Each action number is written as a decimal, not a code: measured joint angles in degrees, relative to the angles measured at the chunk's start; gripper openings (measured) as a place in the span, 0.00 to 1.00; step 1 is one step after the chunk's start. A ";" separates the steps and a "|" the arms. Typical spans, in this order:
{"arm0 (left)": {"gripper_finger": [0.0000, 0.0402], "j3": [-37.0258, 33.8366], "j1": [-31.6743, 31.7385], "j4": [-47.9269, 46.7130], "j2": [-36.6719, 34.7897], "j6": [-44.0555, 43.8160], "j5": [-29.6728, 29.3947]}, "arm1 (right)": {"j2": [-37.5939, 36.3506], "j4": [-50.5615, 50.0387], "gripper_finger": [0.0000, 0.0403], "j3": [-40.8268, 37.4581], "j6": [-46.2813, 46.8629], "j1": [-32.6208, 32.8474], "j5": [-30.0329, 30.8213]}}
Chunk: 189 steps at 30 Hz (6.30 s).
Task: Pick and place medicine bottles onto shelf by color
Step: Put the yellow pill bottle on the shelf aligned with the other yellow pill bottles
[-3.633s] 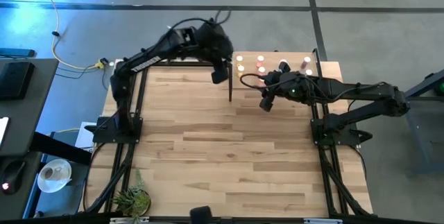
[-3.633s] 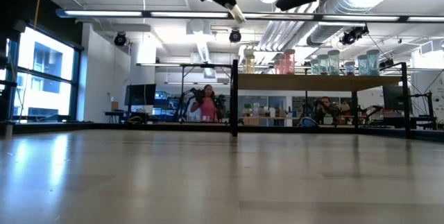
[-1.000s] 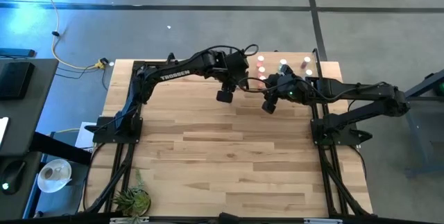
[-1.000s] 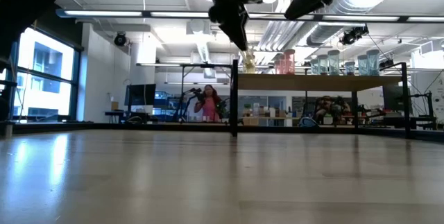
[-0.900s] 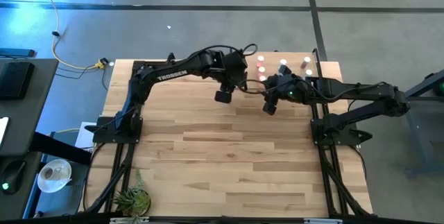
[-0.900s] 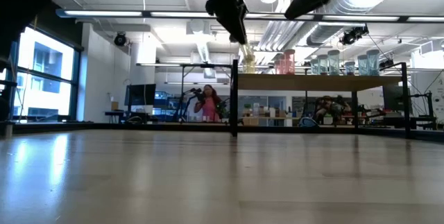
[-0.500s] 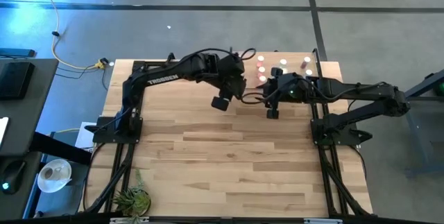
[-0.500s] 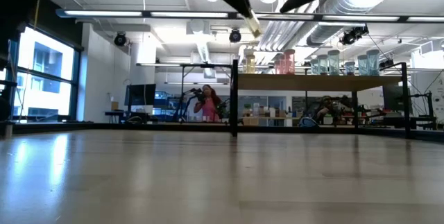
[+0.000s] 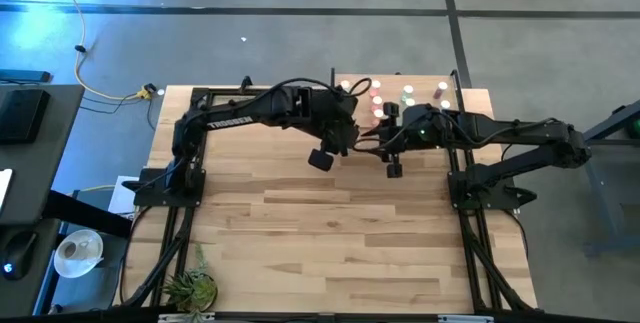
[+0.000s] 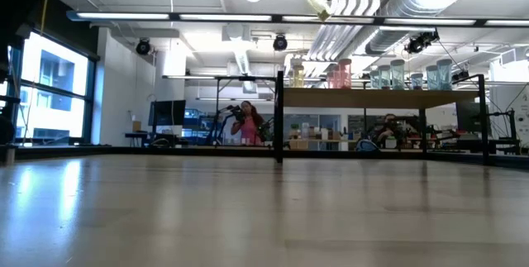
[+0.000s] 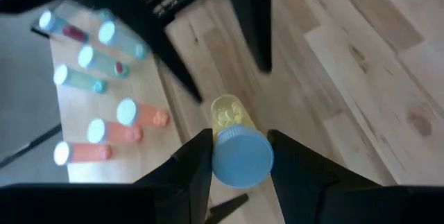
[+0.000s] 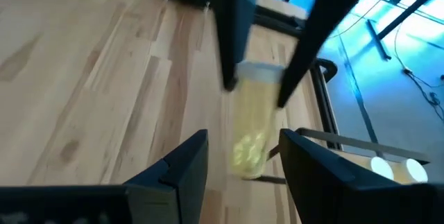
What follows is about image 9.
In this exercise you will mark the white paper sheet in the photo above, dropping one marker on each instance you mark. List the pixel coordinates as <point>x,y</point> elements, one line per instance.
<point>120,198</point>

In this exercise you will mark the yellow black power plug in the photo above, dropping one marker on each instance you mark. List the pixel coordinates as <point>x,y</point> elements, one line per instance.
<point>146,92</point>

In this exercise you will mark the white round bowl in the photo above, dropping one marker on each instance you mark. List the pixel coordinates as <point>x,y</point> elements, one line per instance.
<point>85,263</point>

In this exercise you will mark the black rectangular box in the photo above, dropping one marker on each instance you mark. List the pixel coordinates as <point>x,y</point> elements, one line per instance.
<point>22,115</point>

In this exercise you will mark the wooden shelf black metal frame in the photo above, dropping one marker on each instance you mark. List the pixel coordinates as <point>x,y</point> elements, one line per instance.
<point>391,83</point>

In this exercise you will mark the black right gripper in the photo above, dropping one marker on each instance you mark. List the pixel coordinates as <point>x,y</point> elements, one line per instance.
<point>420,130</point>

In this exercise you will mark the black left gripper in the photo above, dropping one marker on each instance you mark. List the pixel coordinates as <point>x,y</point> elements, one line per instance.
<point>340,123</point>

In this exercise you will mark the black desk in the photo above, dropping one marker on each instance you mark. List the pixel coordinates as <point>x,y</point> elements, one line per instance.
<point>45,163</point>

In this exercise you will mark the purple pill bottle white cap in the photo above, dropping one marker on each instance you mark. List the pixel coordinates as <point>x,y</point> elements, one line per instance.
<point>442,85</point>

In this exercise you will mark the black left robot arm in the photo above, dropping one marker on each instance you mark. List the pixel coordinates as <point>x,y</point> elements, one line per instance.
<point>240,115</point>

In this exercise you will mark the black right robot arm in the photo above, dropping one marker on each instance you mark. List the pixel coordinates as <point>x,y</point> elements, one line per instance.
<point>525,135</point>

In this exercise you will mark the potted succulent plant black pot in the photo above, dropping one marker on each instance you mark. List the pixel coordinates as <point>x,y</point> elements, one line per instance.
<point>192,290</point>

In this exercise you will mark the small white round disc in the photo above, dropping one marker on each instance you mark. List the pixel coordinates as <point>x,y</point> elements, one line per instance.
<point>161,91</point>

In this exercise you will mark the black computer mouse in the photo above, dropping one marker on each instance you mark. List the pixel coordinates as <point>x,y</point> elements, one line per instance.
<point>17,255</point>

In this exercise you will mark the dark blue flat bar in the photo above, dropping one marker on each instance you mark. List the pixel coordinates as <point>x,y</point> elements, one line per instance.
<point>25,76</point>

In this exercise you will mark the dark blue metal cart frame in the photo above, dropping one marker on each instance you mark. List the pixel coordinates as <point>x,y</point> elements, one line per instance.
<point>610,122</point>

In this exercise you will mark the yellow pill bottle white cap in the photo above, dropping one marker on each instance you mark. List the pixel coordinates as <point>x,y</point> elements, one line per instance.
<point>345,84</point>

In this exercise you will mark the small black clamp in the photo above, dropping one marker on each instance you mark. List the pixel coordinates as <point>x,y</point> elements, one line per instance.
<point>245,83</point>

